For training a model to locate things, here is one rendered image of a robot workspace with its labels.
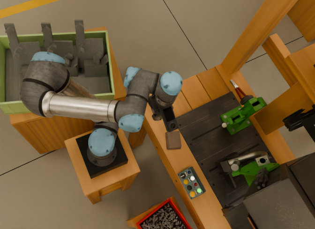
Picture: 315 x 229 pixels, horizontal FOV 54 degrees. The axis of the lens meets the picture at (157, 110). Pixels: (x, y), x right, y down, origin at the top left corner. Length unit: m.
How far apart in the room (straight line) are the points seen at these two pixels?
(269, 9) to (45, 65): 1.00
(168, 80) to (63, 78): 0.43
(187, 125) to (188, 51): 1.40
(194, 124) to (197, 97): 0.18
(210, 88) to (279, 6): 0.67
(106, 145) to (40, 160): 1.30
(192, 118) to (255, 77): 1.49
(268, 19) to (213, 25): 1.78
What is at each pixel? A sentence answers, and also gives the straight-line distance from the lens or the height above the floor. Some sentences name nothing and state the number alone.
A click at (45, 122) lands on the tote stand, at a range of 2.00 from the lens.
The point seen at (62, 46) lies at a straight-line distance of 1.82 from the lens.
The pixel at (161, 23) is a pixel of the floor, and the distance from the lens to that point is 3.19.
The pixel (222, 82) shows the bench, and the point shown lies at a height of 0.88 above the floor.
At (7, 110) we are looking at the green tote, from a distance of 1.89.
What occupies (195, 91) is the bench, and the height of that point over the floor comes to 0.88.
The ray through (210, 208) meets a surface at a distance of 1.73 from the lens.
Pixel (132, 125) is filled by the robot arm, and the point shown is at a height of 1.62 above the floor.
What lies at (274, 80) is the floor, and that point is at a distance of 3.26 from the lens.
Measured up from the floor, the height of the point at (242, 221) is 1.13.
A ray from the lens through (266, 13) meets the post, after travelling 1.59.
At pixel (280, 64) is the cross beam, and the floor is 1.22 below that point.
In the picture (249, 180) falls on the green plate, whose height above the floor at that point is 1.14.
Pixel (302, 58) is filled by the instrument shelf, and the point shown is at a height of 1.54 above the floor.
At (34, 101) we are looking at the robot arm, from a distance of 1.15.
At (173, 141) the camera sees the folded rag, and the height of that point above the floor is 0.93.
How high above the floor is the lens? 2.55
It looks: 68 degrees down
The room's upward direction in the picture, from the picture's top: 23 degrees clockwise
